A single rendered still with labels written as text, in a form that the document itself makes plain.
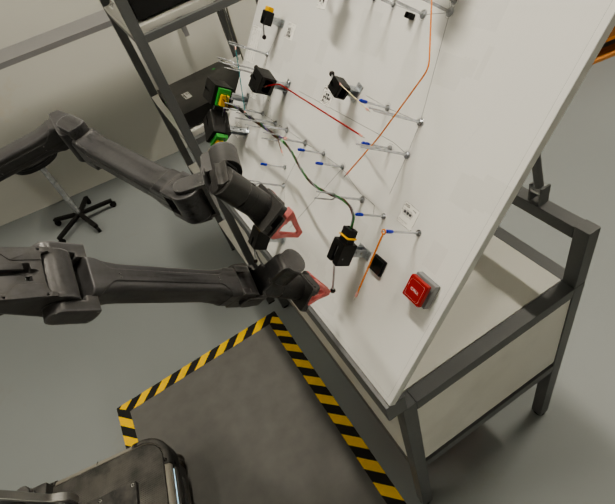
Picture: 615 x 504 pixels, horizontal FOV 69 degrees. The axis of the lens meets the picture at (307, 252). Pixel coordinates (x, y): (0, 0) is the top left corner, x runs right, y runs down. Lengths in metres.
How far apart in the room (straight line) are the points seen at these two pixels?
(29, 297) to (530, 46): 0.84
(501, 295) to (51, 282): 1.07
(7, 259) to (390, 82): 0.83
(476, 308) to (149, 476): 1.36
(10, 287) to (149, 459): 1.45
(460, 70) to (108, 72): 3.22
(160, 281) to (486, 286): 0.90
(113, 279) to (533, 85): 0.74
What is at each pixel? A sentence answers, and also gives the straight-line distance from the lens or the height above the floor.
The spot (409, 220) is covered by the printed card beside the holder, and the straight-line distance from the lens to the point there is 0.99.
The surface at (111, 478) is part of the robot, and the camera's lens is 2.08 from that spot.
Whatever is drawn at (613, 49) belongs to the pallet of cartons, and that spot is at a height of 0.02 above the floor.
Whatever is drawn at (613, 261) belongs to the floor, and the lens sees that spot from 2.56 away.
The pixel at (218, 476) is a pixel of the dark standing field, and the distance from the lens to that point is 2.13.
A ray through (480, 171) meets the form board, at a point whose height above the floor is 1.30.
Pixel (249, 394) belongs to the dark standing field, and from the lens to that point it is 2.22.
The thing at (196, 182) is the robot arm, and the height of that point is 1.44.
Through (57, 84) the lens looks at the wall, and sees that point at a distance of 3.96.
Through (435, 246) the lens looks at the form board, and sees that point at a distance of 0.94.
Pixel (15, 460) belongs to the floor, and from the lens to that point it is 2.78.
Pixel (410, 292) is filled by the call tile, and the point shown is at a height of 1.11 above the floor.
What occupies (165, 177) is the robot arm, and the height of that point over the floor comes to 1.44.
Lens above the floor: 1.85
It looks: 44 degrees down
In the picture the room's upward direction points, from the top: 20 degrees counter-clockwise
